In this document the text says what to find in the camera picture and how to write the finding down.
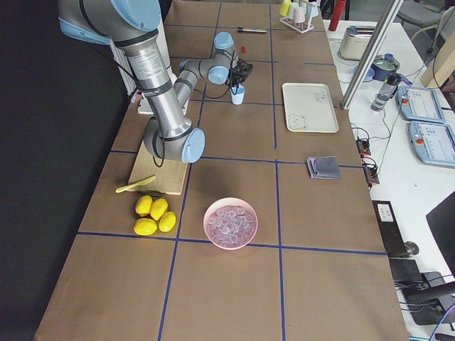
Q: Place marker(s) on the bamboo cutting board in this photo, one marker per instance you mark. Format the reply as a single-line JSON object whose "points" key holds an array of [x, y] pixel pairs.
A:
{"points": [[169, 178]]}

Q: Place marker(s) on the yellow lemon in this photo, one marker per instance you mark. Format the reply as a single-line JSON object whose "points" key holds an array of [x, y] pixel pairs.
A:
{"points": [[158, 208], [145, 226], [167, 222], [143, 205]]}

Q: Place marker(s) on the pink bowl of ice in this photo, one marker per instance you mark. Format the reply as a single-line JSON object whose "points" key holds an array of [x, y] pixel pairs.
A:
{"points": [[230, 223]]}

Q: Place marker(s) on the blue saucepan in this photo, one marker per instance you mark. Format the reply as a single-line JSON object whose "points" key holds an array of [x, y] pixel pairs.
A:
{"points": [[383, 65]]}

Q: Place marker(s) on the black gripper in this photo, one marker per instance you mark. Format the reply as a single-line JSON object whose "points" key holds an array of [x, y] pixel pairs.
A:
{"points": [[236, 75]]}

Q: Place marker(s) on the pink cup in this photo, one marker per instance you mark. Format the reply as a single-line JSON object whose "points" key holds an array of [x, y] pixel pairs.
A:
{"points": [[298, 14]]}

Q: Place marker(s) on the grey folded cloth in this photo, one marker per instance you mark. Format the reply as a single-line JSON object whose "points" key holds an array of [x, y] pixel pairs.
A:
{"points": [[324, 167]]}

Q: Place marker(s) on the clear water bottle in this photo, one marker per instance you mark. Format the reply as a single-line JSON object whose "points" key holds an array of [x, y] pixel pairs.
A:
{"points": [[387, 91]]}

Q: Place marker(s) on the yellow cup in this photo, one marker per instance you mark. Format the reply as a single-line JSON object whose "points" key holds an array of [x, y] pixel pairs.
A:
{"points": [[285, 7]]}

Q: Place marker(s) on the cream bear tray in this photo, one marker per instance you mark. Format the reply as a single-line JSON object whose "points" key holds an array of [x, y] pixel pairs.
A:
{"points": [[308, 108]]}

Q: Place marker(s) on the red bottle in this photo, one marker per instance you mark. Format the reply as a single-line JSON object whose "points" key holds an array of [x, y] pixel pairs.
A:
{"points": [[338, 9]]}

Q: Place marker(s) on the cream toaster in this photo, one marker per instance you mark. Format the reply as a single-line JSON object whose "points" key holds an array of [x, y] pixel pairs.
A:
{"points": [[355, 41]]}

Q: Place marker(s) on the blue bowl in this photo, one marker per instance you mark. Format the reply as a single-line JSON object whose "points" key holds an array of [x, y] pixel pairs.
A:
{"points": [[369, 75]]}

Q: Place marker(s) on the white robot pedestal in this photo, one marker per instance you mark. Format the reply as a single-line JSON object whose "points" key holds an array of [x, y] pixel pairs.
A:
{"points": [[143, 105]]}

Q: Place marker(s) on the blue teach pendant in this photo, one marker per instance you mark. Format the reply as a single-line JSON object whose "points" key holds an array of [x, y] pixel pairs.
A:
{"points": [[419, 104], [433, 143]]}

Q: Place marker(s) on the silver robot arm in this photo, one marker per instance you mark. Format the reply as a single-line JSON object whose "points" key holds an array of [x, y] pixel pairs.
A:
{"points": [[133, 27]]}

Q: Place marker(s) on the steel muddler black tip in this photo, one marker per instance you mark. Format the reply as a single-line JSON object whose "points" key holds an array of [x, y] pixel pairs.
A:
{"points": [[251, 30]]}

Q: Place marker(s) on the aluminium frame post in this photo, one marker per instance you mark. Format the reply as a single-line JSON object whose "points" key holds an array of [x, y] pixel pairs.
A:
{"points": [[372, 49]]}

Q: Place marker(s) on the light blue plastic cup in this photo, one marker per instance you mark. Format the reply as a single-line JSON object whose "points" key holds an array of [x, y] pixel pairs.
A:
{"points": [[239, 97]]}

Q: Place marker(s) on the yellow plastic knife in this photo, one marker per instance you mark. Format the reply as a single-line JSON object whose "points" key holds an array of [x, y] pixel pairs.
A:
{"points": [[135, 185]]}

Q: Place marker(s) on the white cup rack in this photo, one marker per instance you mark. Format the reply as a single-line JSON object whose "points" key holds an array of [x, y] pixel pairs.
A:
{"points": [[312, 11]]}

